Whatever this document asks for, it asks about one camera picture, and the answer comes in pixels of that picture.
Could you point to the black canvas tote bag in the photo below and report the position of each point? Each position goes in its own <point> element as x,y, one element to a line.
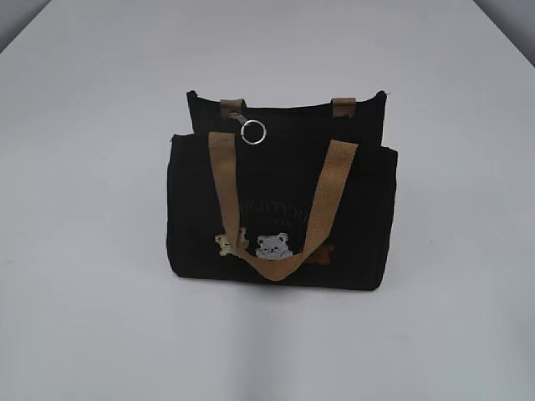
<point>321,162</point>

